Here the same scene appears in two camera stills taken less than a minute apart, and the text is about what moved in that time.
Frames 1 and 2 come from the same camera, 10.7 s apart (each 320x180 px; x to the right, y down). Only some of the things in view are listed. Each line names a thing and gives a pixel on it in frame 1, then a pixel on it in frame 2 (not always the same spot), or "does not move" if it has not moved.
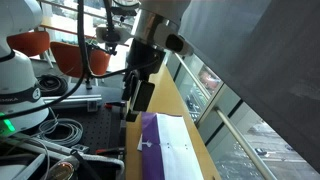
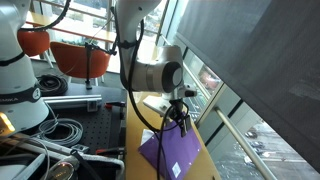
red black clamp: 110,105 does not move
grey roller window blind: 267,54 does not move
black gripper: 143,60 → 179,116
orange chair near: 69,59 does not move
